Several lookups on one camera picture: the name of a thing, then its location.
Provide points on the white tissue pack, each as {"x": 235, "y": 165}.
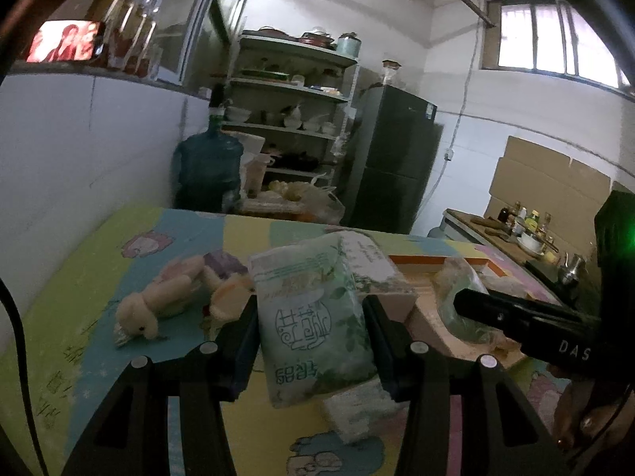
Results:
{"x": 362, "y": 406}

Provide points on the person's right hand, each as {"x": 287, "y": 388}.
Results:
{"x": 580, "y": 411}

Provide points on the purple plush toy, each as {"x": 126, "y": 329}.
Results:
{"x": 223, "y": 262}

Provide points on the filled plastic bag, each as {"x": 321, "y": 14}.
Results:
{"x": 317, "y": 201}

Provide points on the sliding glass window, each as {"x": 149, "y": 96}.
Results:
{"x": 193, "y": 20}

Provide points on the metal kettle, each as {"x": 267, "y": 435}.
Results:
{"x": 570, "y": 270}

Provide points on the red pot with glass lid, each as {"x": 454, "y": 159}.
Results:
{"x": 317, "y": 40}

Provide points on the green tissue pack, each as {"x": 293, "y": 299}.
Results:
{"x": 312, "y": 322}

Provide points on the metal shelf rack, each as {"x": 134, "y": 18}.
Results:
{"x": 297, "y": 52}

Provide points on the glass jar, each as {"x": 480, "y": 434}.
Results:
{"x": 391, "y": 73}

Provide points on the white bowl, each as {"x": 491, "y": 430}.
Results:
{"x": 531, "y": 243}

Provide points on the blue water jug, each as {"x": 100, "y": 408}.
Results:
{"x": 208, "y": 163}

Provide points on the green tray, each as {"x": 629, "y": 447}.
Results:
{"x": 268, "y": 75}

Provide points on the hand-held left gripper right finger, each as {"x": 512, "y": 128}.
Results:
{"x": 384, "y": 352}

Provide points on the wall socket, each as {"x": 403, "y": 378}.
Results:
{"x": 449, "y": 154}

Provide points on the kitchen counter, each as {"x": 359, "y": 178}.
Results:
{"x": 461, "y": 223}

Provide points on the wooden cutting board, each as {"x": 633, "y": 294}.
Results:
{"x": 476, "y": 238}

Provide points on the cardboard sheet on wall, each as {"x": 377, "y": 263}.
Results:
{"x": 536, "y": 173}

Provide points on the black water pump dispenser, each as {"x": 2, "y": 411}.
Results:
{"x": 217, "y": 101}

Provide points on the floral tissue pack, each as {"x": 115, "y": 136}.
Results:
{"x": 372, "y": 258}

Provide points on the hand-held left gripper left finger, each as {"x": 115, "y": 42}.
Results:
{"x": 245, "y": 352}

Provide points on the black pans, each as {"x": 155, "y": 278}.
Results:
{"x": 295, "y": 161}

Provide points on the row of white dishes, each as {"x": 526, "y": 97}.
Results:
{"x": 292, "y": 120}

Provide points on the smartphone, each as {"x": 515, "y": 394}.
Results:
{"x": 64, "y": 42}

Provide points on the translucent pink container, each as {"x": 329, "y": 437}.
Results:
{"x": 256, "y": 176}

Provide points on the black cooktop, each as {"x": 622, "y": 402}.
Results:
{"x": 545, "y": 277}

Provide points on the barred window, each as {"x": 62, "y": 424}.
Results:
{"x": 545, "y": 34}

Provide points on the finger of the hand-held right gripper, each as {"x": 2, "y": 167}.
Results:
{"x": 496, "y": 310}

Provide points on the kitchen cleaver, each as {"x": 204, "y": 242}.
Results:
{"x": 498, "y": 231}

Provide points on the row of condiment bottles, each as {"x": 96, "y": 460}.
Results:
{"x": 531, "y": 218}

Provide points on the wooden crate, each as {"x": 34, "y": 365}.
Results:
{"x": 278, "y": 209}

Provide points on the flat pan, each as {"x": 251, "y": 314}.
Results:
{"x": 275, "y": 32}

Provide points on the orange rimmed cardboard box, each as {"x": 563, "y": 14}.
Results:
{"x": 426, "y": 317}

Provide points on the dark refrigerator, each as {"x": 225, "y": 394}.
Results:
{"x": 387, "y": 158}

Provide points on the teal canister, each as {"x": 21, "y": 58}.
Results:
{"x": 349, "y": 45}

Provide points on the cream plush rabbit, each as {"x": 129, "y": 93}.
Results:
{"x": 149, "y": 307}

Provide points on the colourful play mat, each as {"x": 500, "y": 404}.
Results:
{"x": 149, "y": 228}

